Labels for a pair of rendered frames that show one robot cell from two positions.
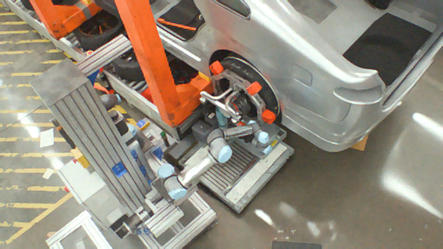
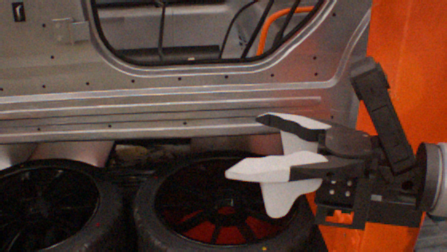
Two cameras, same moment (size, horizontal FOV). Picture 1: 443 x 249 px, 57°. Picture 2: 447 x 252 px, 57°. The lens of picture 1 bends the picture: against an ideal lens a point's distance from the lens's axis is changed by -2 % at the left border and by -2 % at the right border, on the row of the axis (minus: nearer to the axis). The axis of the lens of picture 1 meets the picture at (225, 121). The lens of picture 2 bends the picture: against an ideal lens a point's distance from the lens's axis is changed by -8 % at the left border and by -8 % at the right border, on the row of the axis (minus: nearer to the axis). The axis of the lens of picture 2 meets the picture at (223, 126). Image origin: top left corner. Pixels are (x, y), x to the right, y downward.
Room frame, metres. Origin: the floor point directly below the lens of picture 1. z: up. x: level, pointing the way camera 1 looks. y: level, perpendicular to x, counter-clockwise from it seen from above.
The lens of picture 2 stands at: (2.20, 1.40, 1.46)
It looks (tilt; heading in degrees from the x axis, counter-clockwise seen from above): 29 degrees down; 303
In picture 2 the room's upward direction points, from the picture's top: straight up
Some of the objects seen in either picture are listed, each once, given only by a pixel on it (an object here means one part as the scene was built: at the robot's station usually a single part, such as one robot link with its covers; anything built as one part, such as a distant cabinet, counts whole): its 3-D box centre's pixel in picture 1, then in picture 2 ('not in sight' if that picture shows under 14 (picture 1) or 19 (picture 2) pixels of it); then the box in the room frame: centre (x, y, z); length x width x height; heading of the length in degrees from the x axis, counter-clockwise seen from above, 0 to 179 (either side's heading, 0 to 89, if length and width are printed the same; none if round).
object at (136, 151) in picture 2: not in sight; (149, 156); (3.82, -0.26, 0.02); 0.52 x 0.42 x 0.04; 33
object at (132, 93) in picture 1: (104, 72); not in sight; (3.32, 1.23, 0.28); 2.47 x 0.09 x 0.22; 39
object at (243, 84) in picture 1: (238, 98); not in sight; (2.17, -0.14, 0.85); 0.54 x 0.07 x 0.54; 39
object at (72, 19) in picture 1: (77, 6); not in sight; (4.04, 1.43, 0.69); 0.52 x 0.17 x 0.35; 129
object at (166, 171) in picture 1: (167, 174); not in sight; (1.49, 0.48, 0.98); 0.13 x 0.12 x 0.14; 22
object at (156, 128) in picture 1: (154, 135); not in sight; (2.25, 0.68, 0.44); 0.43 x 0.17 x 0.03; 39
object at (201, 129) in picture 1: (213, 126); not in sight; (2.35, 0.12, 0.26); 0.42 x 0.18 x 0.35; 129
